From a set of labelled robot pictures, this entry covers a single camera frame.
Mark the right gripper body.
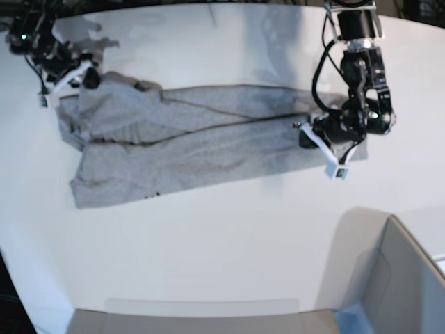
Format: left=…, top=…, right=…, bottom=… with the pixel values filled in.
left=26, top=45, right=98, bottom=94

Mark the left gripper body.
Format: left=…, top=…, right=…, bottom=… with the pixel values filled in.
left=293, top=113, right=367, bottom=166

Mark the grey t-shirt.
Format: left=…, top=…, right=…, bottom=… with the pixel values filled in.
left=54, top=70, right=370, bottom=210

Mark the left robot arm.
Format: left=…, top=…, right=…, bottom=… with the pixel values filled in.
left=294, top=1, right=396, bottom=179

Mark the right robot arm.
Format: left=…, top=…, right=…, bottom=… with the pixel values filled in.
left=6, top=1, right=101, bottom=97

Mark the grey cardboard box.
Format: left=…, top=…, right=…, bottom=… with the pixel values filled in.
left=67, top=208, right=444, bottom=333

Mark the blue item in box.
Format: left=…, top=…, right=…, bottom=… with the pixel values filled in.
left=334, top=303, right=369, bottom=334

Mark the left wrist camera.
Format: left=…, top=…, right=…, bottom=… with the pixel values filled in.
left=325, top=162, right=349, bottom=180

